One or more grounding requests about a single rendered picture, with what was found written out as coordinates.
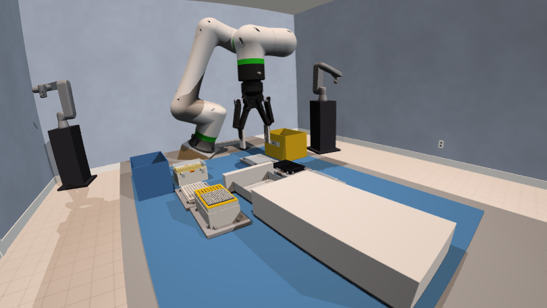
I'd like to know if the dark blue open-top bin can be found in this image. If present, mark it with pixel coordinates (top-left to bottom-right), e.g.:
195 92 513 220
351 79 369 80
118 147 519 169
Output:
130 151 174 201

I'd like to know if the blue flat mat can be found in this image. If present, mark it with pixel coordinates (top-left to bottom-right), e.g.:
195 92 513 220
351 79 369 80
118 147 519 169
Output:
131 146 484 308

